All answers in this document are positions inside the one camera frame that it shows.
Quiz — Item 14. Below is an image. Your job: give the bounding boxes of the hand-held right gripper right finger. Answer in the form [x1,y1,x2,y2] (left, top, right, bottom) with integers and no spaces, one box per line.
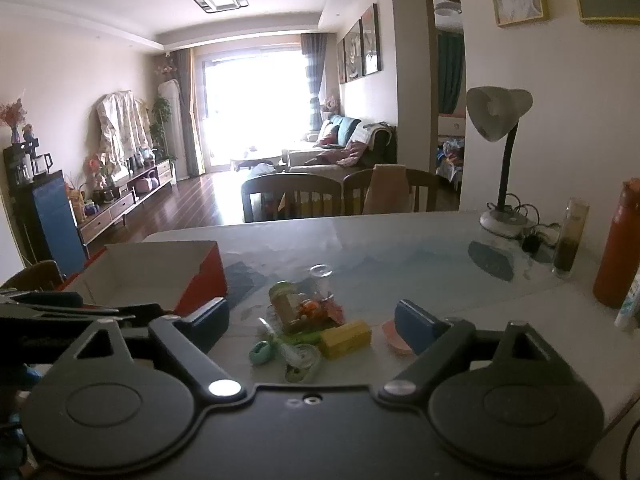
[377,300,581,406]

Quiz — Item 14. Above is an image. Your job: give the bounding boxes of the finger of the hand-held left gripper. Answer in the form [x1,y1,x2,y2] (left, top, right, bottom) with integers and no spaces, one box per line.
[30,304,137,328]
[0,287,85,311]

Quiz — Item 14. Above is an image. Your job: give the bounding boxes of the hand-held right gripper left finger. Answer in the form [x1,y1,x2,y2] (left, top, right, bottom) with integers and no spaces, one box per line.
[50,297,248,403]

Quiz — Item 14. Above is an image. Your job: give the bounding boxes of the pink and blue whale toy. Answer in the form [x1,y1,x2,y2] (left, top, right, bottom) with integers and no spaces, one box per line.
[381,320,416,358]

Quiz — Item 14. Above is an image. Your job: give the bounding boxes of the mint green keychain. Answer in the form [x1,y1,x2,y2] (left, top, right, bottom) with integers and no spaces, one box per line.
[250,340,281,367]

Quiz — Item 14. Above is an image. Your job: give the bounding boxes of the small yellow box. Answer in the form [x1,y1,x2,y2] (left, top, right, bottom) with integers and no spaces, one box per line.
[320,321,373,360]

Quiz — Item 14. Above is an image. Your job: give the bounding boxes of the green-lid glass jar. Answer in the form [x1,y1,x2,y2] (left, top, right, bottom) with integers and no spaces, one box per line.
[269,280,306,333]

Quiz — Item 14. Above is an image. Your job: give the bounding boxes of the red and white cardboard box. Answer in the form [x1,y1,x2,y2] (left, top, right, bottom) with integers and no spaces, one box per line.
[55,240,228,318]

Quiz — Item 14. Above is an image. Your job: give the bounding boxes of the clear plastic jar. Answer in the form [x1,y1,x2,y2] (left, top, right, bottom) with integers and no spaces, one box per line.
[309,263,335,301]

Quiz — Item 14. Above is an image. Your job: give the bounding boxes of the brown wooden chair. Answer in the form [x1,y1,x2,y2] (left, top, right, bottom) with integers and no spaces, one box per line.
[0,260,66,291]

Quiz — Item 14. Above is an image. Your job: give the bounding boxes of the blue mountain print table mat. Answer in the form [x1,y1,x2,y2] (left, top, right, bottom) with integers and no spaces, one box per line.
[220,220,591,341]

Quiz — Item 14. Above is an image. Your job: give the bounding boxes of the bright green tube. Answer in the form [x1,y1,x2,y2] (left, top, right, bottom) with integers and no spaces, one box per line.
[280,329,326,346]

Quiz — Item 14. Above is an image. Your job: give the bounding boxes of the long wooden tv cabinet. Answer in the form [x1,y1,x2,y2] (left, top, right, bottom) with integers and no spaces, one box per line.
[77,157,177,243]

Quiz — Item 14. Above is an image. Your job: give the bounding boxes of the beige towel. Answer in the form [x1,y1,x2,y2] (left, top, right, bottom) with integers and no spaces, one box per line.
[362,164,413,215]

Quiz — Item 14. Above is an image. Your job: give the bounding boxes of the wooden dining chair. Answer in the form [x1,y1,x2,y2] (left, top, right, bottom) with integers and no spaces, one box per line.
[342,167,441,216]

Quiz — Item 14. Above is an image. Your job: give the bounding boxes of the black coffee maker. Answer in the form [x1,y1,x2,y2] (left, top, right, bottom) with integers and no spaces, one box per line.
[4,141,53,186]

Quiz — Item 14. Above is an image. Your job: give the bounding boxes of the pink artificial flowers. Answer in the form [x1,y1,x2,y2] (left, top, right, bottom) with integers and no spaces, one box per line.
[85,152,113,191]

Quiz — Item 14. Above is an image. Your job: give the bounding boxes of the dark wooden slatted chair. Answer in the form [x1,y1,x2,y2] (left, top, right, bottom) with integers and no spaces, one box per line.
[241,172,343,223]

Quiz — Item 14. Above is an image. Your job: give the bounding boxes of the oval coffee table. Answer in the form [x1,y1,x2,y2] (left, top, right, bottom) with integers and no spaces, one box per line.
[230,147,281,171]

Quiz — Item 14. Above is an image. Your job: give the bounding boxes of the tall glass tube vase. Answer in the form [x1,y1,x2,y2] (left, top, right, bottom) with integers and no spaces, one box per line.
[552,197,591,278]

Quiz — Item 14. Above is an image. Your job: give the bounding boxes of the pink flowers in vase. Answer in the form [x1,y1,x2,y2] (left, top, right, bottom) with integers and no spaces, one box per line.
[0,97,28,145]

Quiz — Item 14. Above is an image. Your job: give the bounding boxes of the pale blanket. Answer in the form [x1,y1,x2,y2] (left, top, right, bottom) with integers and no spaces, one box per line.
[345,122,398,168]

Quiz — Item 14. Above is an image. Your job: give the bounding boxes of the cloth covered television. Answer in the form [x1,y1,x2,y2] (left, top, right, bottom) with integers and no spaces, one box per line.
[95,89,153,171]

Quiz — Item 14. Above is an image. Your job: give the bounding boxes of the beige sofa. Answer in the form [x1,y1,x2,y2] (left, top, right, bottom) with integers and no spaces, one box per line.
[282,115,398,181]

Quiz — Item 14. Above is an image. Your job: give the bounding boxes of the white standing air conditioner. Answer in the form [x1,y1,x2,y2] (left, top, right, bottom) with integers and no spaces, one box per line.
[157,78,191,178]

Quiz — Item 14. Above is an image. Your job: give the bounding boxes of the green potted plant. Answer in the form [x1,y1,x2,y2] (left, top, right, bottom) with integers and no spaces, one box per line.
[150,96,173,161]

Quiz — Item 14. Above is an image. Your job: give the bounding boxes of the grey blue curtain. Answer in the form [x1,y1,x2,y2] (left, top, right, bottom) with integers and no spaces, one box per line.
[177,47,203,178]
[300,32,326,131]

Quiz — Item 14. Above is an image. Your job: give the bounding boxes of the orange bottle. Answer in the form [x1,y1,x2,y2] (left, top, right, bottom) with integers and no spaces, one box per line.
[592,178,640,309]

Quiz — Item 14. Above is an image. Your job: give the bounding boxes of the white tube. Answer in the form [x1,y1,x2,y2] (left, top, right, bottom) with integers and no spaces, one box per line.
[614,270,640,331]

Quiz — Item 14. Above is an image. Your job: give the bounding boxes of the white desk lamp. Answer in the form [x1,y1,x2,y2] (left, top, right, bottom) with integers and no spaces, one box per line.
[466,86,538,238]

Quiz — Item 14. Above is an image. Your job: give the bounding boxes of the green curtain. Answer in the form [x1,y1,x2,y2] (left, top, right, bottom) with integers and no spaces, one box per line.
[437,30,466,116]

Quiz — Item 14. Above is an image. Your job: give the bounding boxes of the orange figure keychain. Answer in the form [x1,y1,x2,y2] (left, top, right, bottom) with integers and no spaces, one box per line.
[300,299,346,326]

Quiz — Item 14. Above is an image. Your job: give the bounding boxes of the black power adapter with cable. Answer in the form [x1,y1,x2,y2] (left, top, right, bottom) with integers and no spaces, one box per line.
[520,202,561,256]

